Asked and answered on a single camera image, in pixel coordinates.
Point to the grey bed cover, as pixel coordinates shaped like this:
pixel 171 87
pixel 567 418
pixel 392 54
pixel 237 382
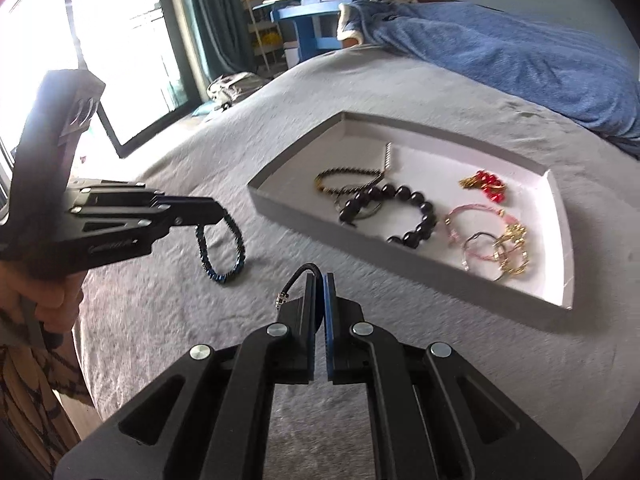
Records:
pixel 579 379

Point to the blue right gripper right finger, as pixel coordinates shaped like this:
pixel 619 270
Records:
pixel 331 322

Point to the grey bag on floor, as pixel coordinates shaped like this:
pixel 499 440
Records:
pixel 227 90

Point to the patterned sleeve forearm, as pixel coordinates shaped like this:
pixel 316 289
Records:
pixel 31 380

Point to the red bead gold charm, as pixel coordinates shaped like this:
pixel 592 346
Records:
pixel 490 184

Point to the thin silver ring bangle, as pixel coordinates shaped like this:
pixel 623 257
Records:
pixel 484 249

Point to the white shelf rack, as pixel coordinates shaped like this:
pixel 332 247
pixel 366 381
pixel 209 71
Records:
pixel 265 37

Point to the blue desk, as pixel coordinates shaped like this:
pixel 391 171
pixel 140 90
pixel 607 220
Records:
pixel 305 16

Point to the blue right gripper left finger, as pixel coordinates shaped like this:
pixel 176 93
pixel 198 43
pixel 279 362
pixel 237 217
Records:
pixel 306 331

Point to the blue blanket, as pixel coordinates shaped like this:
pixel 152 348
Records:
pixel 565 70

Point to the window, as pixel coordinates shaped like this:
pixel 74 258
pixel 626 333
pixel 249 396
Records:
pixel 133 46

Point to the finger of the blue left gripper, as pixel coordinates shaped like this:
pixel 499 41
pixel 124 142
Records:
pixel 186 211

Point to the white pearl bar clip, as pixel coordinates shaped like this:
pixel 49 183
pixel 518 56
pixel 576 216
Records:
pixel 387 161

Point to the left hand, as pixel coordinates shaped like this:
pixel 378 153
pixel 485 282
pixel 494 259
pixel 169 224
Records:
pixel 57 302

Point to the grey cardboard tray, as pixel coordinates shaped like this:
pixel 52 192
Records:
pixel 426 214

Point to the teal curtain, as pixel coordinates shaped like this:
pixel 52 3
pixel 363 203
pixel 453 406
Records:
pixel 216 39

